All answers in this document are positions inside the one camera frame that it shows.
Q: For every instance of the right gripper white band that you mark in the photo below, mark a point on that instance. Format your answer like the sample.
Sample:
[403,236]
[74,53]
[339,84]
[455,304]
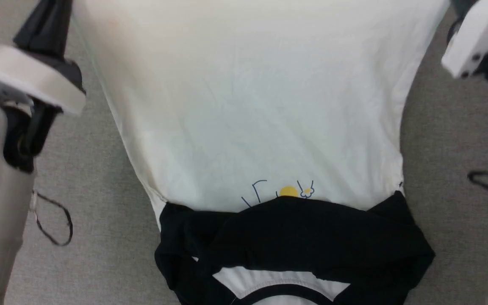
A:
[477,38]

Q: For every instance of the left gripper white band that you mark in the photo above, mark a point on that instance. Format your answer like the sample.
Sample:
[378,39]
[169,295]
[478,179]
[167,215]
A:
[28,76]

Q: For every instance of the white shirt with black sleeves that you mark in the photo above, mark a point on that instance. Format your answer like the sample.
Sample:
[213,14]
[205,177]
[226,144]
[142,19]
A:
[248,106]

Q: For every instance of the grey fabric sofa cushion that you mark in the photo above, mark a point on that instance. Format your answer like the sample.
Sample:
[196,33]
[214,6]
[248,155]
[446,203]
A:
[100,254]

